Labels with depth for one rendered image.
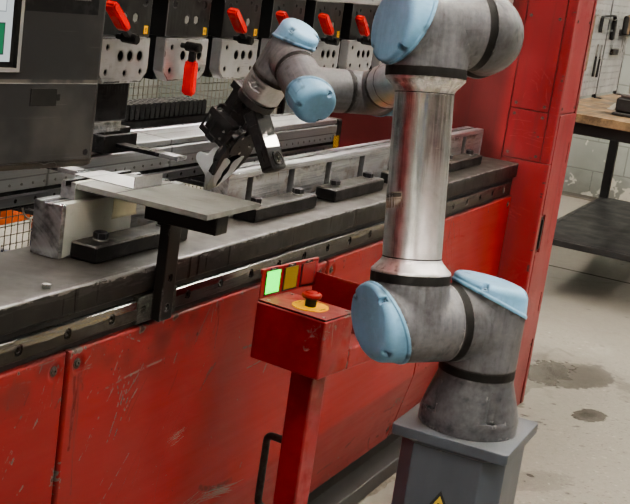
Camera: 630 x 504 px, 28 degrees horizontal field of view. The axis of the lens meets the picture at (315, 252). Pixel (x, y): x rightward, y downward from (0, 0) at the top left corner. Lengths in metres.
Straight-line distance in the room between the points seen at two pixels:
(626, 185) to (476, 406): 7.59
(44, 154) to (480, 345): 0.99
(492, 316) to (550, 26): 2.39
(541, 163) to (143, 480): 2.18
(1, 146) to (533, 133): 3.31
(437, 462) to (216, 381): 0.75
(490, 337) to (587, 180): 7.65
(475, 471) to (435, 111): 0.53
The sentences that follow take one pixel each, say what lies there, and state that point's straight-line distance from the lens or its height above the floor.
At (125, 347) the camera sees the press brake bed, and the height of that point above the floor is 0.74.
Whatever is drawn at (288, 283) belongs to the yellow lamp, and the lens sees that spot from 2.49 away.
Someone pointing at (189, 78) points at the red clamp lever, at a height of 1.18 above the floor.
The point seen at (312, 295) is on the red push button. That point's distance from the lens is 2.39.
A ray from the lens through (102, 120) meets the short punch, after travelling 2.23.
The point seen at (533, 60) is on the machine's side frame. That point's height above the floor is 1.21.
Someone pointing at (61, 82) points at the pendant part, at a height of 1.31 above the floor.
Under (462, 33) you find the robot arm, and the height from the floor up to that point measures 1.35.
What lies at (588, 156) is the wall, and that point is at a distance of 9.45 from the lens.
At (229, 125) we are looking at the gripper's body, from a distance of 2.25.
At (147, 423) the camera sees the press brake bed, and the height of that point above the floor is 0.57.
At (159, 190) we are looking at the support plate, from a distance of 2.20.
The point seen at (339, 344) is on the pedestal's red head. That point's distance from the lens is 2.41.
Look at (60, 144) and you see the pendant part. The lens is 0.98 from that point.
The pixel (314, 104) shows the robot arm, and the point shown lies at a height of 1.19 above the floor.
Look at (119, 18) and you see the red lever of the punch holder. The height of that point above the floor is 1.29.
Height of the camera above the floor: 1.42
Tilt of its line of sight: 13 degrees down
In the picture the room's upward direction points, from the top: 8 degrees clockwise
